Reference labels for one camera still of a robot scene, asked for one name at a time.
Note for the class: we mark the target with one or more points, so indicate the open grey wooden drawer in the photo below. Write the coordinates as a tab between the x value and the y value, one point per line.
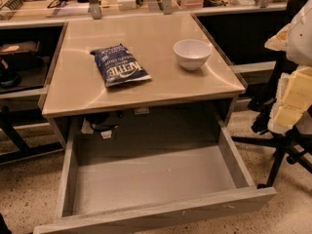
169	167

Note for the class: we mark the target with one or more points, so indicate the blue Kettle chip bag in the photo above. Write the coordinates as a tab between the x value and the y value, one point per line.
117	66

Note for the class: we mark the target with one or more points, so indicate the black soldering stand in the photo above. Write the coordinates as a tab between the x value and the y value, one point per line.
12	5

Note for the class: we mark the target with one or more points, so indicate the beige top drawer cabinet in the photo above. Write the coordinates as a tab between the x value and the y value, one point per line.
152	75

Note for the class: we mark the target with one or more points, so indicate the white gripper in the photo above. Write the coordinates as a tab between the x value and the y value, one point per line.
300	39

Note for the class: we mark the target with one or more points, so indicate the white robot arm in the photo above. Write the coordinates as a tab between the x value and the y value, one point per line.
299	44

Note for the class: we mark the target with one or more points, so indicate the white bowl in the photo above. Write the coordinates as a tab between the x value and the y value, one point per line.
192	54

